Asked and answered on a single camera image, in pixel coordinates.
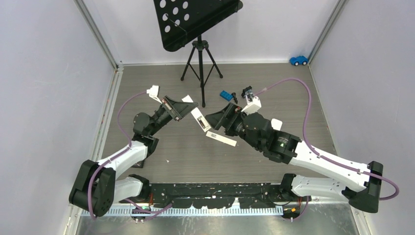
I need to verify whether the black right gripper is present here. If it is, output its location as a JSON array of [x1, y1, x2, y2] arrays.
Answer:
[[206, 102, 262, 151]]

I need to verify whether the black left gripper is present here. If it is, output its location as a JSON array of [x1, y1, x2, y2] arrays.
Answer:
[[149, 96, 197, 137]]

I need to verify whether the white remote control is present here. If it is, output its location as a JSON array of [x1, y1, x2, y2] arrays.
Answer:
[[182, 95, 211, 132]]

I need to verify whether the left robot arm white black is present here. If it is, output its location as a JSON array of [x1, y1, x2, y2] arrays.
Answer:
[[69, 96, 198, 218]]

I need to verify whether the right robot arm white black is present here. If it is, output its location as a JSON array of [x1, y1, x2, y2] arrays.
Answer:
[[206, 103, 383, 213]]

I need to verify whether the white rectangular box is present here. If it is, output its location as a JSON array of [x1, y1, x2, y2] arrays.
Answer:
[[206, 131, 237, 147]]

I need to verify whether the blue toy brick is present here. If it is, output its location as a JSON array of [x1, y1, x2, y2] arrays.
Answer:
[[219, 91, 233, 102]]

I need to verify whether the black screw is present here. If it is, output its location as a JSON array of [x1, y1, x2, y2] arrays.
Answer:
[[231, 93, 238, 104]]

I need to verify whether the black music stand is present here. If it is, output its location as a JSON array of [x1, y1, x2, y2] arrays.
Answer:
[[153, 0, 243, 108]]

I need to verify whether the blue toy car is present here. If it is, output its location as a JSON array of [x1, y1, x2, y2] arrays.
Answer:
[[289, 55, 308, 66]]

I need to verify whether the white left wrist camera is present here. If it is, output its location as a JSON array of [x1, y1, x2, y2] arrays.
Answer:
[[146, 85, 161, 103]]

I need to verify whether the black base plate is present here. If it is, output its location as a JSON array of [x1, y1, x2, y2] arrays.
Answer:
[[129, 183, 311, 209]]

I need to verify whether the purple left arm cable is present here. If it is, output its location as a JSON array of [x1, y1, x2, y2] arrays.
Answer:
[[87, 91, 174, 223]]

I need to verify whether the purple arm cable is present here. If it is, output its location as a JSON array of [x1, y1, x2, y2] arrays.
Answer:
[[87, 91, 174, 223], [254, 77, 400, 222]]

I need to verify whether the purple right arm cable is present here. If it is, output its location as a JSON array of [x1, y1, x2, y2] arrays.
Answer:
[[254, 77, 400, 222]]

